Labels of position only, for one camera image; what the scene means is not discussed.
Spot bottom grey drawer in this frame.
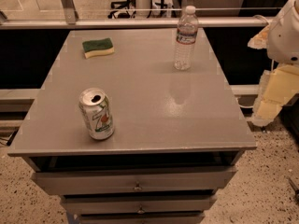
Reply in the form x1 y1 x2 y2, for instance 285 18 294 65
78 212 205 224

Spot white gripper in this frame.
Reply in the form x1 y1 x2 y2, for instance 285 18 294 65
248 0 299 127

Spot grey drawer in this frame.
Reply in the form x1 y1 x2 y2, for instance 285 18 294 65
62 193 216 215
78 212 205 224
32 166 236 195

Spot black office chair base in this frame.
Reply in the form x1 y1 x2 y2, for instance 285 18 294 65
107 0 135 19

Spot clear plastic water bottle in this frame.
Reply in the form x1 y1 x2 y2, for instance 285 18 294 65
174 6 198 71

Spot green and yellow sponge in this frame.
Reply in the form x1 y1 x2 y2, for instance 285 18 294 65
82 38 115 59

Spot top grey drawer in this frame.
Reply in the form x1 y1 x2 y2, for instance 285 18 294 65
32 166 236 195

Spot white cable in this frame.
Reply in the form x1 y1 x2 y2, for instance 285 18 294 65
252 14 271 26

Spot grey drawer cabinet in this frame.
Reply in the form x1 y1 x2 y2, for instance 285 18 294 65
7 27 258 224

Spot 7up soda can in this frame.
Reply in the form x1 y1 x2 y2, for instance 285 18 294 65
78 88 114 140

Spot metal railing frame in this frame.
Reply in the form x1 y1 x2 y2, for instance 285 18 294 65
0 0 286 30

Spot middle grey drawer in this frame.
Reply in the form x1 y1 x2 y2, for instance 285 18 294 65
62 193 216 215

